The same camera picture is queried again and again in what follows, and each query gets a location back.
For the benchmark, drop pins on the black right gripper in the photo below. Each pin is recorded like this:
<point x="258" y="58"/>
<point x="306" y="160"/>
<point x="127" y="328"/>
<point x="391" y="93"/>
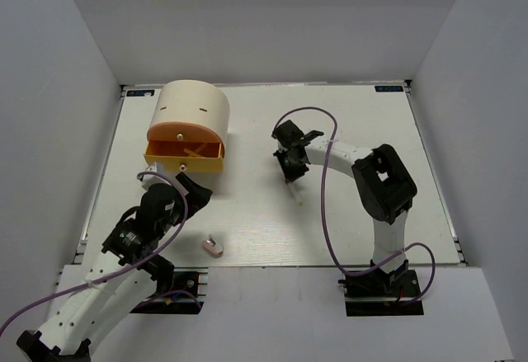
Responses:
<point x="291" y="176"/>

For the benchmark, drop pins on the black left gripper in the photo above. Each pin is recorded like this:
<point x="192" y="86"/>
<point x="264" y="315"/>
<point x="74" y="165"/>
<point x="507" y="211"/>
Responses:
<point x="199" y="195"/>

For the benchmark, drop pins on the beige orange drawer container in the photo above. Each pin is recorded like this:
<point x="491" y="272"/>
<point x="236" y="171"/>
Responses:
<point x="189" y="113"/>

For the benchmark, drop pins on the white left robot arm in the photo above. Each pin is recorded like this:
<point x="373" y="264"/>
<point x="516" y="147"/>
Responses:
<point x="128" y="269"/>

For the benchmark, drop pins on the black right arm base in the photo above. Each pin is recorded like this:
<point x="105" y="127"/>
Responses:
<point x="365" y="296"/>

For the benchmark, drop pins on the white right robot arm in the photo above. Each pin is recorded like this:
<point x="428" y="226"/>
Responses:
<point x="384" y="185"/>

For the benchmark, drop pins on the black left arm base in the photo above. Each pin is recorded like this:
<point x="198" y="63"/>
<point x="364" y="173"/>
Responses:
<point x="185" y="297"/>

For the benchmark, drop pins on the pink white eraser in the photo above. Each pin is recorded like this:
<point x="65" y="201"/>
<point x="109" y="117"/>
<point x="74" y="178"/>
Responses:
<point x="213" y="246"/>

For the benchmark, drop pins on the blue right corner label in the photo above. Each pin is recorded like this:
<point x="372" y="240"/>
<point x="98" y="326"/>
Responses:
<point x="389" y="88"/>

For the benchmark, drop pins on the blue corner label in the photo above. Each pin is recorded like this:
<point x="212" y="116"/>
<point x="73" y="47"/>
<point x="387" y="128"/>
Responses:
<point x="389" y="88"/>
<point x="140" y="92"/>

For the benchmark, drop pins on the blue left corner label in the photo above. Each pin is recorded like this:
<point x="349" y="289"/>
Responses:
<point x="140" y="92"/>

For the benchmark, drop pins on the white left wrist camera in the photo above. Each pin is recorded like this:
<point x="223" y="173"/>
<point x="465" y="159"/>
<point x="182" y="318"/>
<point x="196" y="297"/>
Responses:
<point x="152" y="175"/>

